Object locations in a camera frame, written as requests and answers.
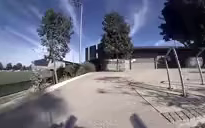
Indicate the low bushes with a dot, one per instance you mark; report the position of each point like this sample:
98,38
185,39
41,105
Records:
75,70

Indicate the dark conical tree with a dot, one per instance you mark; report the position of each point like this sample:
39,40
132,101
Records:
116,36

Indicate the tall light pole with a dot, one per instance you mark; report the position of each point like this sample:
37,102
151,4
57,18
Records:
80,33

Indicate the pale concrete kerb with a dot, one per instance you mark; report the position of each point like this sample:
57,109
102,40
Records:
65,82

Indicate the low dark building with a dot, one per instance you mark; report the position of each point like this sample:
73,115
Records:
150,55

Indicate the slender leafy tree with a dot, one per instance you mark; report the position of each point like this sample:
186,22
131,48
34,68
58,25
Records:
55,33

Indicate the robot's own part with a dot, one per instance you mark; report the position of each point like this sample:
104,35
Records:
71,121
136,121

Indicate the bent metal rack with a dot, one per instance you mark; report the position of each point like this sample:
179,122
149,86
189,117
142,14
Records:
180,71
200,68

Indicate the green grass field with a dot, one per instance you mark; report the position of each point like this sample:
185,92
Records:
8,78

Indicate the row of distant trees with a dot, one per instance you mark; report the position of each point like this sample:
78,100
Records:
6,66

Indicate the drain grate strip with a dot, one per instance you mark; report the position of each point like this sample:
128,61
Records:
186,113

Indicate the large dark tree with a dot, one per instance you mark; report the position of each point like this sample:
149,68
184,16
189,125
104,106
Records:
190,20

